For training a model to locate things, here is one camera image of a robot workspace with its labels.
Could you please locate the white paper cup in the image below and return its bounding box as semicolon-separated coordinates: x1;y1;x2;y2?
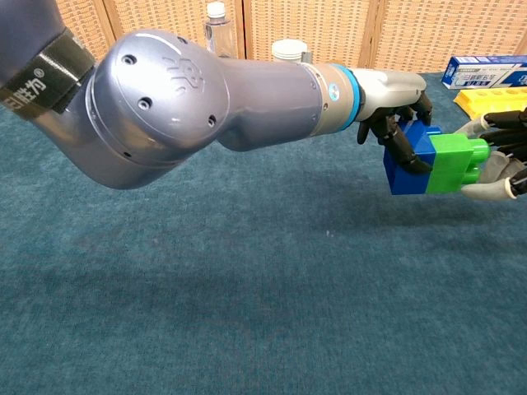
270;39;309;63

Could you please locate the blue toothpaste box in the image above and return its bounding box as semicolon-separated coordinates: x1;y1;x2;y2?
441;55;527;91

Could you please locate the black velcro strap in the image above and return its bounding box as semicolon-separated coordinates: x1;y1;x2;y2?
0;30;96;120

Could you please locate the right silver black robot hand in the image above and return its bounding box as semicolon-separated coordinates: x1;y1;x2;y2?
452;105;527;202

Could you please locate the clear water bottle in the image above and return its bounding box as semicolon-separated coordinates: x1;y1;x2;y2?
204;1;240;58

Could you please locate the woven folding screen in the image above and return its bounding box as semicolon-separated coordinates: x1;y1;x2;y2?
53;0;527;75

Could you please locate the yellow plastic tray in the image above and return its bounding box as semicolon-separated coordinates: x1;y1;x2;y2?
454;89;527;120

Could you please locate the blue toy brick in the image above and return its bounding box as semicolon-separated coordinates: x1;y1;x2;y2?
382;121;444;196

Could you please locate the green toy brick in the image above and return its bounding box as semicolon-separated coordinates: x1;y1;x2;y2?
426;134;492;194

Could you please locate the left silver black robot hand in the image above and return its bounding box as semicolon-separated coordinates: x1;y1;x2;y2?
356;67;433;174

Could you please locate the blue table cloth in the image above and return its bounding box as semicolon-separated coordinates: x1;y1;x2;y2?
0;69;527;395

